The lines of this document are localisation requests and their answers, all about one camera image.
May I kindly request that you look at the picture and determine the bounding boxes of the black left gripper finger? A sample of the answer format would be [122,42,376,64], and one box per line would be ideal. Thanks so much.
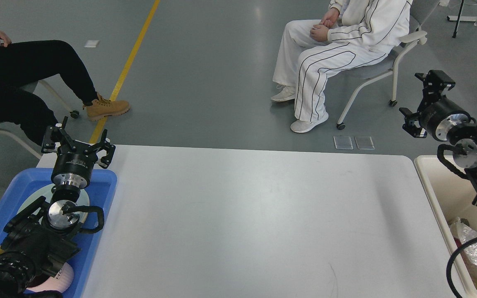
[41,116,77,154]
[85,130,116,168]

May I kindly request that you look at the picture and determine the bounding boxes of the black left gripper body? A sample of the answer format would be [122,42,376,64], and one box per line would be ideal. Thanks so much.
[51,151,98,189]

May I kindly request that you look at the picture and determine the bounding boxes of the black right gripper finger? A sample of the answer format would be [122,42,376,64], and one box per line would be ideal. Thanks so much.
[414,70,456,104]
[399,107,427,138]

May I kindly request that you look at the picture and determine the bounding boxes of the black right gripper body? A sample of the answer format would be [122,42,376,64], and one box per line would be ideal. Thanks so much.
[419,98,471,142]

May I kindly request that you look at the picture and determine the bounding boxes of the aluminium foil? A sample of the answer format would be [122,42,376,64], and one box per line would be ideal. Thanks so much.
[449,218,477,285]

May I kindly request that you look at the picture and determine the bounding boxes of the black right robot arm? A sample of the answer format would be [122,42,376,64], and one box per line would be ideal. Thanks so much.
[399,70,477,206]

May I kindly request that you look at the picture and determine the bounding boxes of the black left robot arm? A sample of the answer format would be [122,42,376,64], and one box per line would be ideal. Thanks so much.
[0,118,116,298]

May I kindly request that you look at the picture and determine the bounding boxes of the blue plastic tray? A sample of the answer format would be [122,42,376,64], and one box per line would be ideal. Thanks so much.
[0,168,117,298]

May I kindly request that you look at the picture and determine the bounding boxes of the tan work boot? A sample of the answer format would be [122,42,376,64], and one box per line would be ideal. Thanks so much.
[83,93,131,121]

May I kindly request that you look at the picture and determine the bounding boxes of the black tripod stand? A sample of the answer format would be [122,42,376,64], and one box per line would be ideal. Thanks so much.
[447,0,477,38]

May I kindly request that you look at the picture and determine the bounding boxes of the right clear floor plate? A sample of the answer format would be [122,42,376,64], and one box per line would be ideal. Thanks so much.
[354,136,375,150]

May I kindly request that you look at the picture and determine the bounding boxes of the clear floor plate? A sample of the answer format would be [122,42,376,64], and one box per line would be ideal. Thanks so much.
[354,136,375,150]
[333,135,354,150]

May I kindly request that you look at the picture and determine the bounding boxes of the white office chair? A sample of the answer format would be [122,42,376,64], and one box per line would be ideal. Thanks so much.
[336,0,439,130]

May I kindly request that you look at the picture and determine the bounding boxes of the left clear floor plate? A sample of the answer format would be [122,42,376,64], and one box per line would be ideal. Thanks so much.
[333,135,354,150]

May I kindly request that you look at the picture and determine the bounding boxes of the beige plastic bin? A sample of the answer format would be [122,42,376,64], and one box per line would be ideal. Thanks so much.
[414,155,477,298]

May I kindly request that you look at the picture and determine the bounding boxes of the seated person in black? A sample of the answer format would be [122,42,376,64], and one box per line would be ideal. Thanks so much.
[0,30,98,145]

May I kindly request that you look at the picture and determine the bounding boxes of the person in white clothes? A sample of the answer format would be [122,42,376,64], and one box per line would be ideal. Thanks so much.
[271,0,412,133]

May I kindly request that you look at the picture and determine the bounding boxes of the white paper scrap on floor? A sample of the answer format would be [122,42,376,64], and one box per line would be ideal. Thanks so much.
[84,40,100,48]

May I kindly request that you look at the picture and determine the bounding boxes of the pink HOME mug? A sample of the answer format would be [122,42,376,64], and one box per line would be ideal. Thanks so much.
[26,263,74,293]

